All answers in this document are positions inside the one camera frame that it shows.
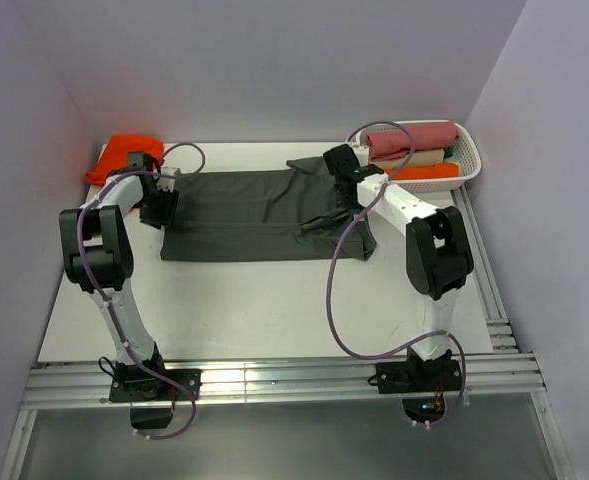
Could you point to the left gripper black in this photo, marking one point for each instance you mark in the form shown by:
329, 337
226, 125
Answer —
167, 216

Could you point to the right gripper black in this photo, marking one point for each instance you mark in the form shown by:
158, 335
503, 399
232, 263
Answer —
348, 204

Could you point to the dark grey t shirt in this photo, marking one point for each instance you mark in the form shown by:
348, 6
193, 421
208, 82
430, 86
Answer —
252, 216

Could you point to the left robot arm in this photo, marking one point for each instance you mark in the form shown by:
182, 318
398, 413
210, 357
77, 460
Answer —
98, 257

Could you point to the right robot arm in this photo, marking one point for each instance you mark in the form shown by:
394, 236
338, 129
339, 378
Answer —
438, 262

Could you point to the rolled pink t shirt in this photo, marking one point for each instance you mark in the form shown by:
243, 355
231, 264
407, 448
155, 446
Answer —
394, 144

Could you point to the orange t shirt on table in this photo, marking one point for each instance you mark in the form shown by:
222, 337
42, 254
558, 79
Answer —
115, 155

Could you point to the rolled beige t shirt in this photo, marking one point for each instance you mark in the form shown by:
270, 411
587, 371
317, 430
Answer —
423, 158

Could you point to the rolled orange t shirt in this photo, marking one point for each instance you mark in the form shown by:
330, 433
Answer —
436, 171

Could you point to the white plastic basket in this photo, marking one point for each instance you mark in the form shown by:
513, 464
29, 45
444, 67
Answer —
466, 156

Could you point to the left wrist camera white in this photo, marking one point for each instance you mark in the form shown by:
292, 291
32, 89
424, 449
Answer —
167, 178

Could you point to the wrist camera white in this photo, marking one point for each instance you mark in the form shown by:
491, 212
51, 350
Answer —
167, 178
361, 152

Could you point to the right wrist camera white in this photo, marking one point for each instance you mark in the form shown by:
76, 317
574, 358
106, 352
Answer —
361, 152

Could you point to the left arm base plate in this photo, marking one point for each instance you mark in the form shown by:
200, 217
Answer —
130, 385

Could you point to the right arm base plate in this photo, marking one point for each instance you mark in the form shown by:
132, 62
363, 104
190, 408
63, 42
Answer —
429, 390

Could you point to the aluminium rail frame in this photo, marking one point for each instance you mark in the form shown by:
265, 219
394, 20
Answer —
285, 350

